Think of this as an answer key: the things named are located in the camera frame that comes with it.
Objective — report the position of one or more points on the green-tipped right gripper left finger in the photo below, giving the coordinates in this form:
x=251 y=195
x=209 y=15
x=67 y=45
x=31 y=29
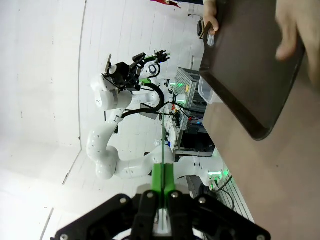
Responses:
x=157 y=180

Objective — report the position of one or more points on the green-tipped right gripper right finger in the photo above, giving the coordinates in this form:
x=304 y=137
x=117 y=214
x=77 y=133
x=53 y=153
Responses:
x=169 y=180

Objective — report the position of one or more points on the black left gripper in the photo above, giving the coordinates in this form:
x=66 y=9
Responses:
x=123 y=76

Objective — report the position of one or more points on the dark brown serving tray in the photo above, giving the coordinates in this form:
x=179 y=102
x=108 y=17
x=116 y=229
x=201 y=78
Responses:
x=250 y=75

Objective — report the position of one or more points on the person's left forearm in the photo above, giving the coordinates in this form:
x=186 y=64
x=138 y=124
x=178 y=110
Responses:
x=313 y=50

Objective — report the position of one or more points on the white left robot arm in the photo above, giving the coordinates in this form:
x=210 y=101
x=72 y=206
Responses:
x=105 y=150

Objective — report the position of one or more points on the person's right hand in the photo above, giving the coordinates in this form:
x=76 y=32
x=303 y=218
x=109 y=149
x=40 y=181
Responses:
x=211 y=15

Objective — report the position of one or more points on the person's left hand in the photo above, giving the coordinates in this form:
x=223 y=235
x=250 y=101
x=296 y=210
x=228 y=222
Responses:
x=287 y=25

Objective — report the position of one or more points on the tan mounting plate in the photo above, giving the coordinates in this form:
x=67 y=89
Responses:
x=108 y=63

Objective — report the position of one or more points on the clear plastic bin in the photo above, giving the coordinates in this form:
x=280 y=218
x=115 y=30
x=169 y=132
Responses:
x=206 y=92

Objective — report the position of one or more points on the brown table cover sheet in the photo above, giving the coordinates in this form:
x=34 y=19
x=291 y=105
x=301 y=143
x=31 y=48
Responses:
x=287 y=187

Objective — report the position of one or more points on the aluminium frame electronics cabinet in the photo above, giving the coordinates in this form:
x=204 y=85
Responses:
x=185 y=80

